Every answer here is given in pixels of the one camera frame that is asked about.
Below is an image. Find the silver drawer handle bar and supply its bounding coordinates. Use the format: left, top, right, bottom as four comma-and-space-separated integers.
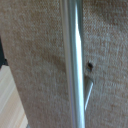
59, 0, 95, 128

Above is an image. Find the brown drawer front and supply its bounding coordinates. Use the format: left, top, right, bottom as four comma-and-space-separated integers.
0, 0, 128, 128

